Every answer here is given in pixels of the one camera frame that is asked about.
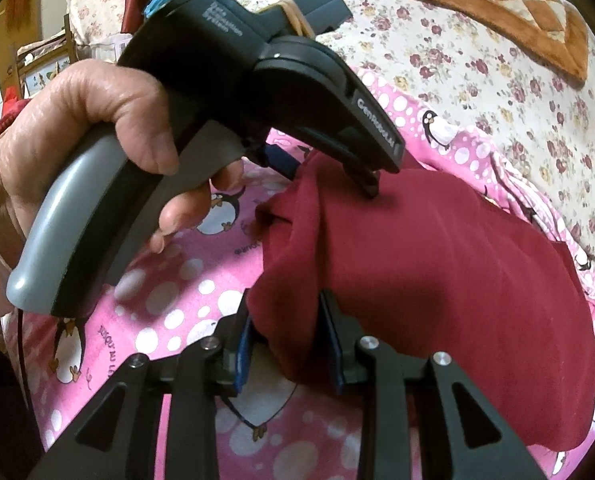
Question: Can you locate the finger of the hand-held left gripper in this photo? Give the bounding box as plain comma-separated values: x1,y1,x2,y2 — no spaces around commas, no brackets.
264,143,299,181
347,160,381,200

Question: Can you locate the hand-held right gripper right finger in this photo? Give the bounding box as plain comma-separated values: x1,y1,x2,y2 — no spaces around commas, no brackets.
320,292,548,480

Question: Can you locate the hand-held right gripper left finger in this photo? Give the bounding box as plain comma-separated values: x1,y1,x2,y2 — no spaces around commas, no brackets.
28,305,253,480

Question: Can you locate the dark red garment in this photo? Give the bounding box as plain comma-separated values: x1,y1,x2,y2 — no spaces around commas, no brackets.
248,150,595,448

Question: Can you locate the person's left hand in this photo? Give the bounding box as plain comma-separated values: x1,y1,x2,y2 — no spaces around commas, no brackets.
0,57,246,271

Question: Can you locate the tan rubber band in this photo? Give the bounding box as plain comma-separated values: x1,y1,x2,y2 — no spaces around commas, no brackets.
276,0,318,40

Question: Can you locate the pink penguin print blanket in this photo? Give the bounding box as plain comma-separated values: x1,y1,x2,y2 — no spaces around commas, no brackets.
0,65,595,480

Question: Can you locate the floral bed cover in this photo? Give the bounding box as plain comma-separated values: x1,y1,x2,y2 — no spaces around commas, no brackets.
65,0,595,281

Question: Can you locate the wooden chair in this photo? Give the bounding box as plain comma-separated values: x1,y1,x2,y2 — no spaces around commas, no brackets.
15,15,78,96

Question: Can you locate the black cable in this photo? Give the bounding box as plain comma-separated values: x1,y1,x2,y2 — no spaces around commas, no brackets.
16,310,33,411

